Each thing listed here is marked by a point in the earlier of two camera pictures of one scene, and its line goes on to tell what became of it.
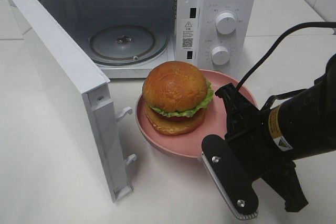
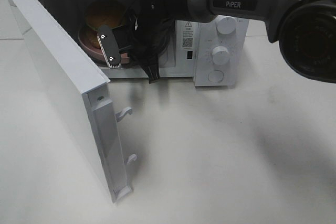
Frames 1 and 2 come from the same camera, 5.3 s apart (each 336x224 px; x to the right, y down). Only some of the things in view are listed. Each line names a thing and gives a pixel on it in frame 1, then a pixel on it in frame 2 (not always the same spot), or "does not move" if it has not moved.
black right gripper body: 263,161 to 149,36
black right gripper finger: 239,109 to 153,69
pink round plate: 214,123 to 96,51
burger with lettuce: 176,95 to 100,12
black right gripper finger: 240,194 to 109,46
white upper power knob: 226,23 does not move
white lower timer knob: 220,55 does not move
